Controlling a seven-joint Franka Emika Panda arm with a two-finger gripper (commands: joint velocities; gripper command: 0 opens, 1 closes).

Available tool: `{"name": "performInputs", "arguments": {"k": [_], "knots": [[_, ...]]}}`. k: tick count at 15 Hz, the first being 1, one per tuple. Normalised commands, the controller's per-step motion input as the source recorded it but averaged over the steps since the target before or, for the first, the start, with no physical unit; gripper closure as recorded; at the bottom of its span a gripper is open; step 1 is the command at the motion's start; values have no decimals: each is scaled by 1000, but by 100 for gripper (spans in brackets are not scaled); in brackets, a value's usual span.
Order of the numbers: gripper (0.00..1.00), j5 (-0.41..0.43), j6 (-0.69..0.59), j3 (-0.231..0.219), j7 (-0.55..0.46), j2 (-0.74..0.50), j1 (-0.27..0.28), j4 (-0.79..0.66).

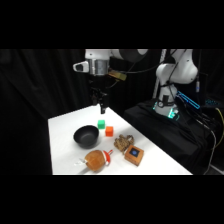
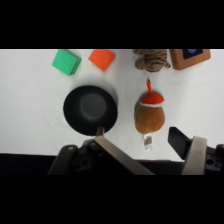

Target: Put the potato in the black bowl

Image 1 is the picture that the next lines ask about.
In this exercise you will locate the wooden box with blue print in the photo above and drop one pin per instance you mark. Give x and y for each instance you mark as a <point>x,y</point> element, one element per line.
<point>134,155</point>

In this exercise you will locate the brown crumpled lump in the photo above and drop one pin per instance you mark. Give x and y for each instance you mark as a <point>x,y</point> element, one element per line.
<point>123,142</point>

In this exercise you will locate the gold wrist camera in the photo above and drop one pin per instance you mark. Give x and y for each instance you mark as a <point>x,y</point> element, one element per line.
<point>118,75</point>

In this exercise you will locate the black bowl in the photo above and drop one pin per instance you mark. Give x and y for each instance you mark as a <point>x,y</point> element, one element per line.
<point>86,136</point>

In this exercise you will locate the black curtain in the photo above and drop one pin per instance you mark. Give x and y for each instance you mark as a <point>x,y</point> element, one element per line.
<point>36,100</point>

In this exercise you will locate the blue-lit black device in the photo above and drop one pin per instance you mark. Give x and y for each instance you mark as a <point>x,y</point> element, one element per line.
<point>188,99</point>

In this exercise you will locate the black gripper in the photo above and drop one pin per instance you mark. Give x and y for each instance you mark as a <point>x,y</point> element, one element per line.
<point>97,84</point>

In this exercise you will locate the brown potato toy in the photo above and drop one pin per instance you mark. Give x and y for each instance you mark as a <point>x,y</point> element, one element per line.
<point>96,160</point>

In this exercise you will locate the green cube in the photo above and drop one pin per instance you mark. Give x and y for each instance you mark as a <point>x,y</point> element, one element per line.
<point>101,124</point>

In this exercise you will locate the black draped robot stand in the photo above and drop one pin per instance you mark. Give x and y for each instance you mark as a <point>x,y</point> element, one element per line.
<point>173,136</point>

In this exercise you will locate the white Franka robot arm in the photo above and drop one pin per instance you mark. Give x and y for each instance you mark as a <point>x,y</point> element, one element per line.
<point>175,71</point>

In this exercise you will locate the orange cube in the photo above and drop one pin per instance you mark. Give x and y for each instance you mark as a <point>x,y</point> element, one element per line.
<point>109,131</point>

